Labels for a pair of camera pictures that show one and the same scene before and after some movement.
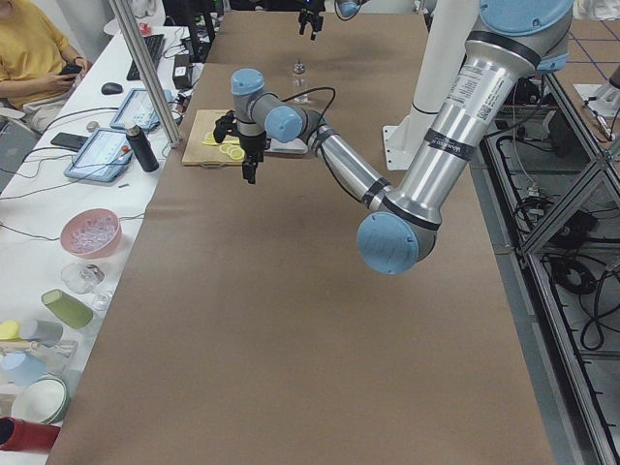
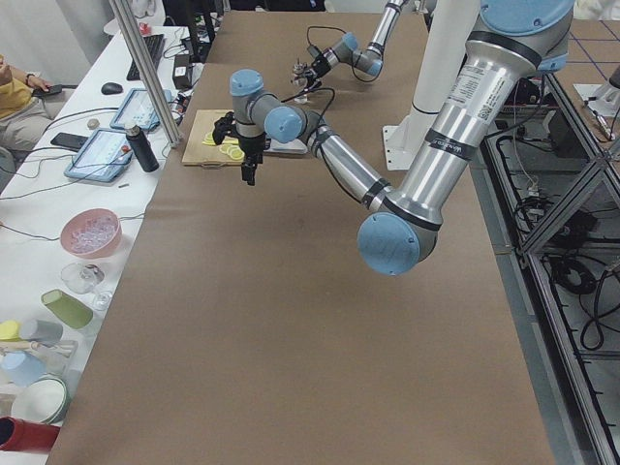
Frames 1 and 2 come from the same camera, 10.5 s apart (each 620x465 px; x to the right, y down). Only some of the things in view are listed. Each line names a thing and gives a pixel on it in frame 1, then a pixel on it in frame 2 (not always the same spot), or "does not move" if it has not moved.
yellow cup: (9, 329) does not move
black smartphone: (69, 140) does not move
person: (38, 68) -> (23, 118)
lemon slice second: (226, 148) does not move
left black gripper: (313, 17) -> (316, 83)
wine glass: (82, 278) does not move
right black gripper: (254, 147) -> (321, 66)
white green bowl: (45, 400) does not move
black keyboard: (153, 45) does not move
